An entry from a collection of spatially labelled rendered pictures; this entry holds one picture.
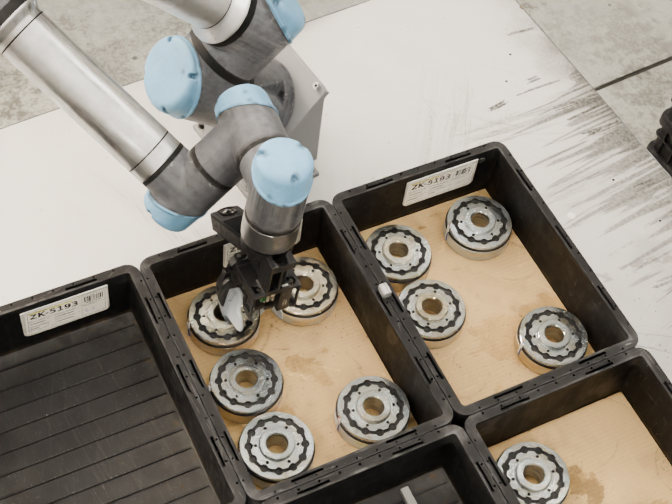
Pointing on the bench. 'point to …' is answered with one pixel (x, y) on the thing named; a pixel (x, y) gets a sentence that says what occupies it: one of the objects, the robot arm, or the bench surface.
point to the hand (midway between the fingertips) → (243, 308)
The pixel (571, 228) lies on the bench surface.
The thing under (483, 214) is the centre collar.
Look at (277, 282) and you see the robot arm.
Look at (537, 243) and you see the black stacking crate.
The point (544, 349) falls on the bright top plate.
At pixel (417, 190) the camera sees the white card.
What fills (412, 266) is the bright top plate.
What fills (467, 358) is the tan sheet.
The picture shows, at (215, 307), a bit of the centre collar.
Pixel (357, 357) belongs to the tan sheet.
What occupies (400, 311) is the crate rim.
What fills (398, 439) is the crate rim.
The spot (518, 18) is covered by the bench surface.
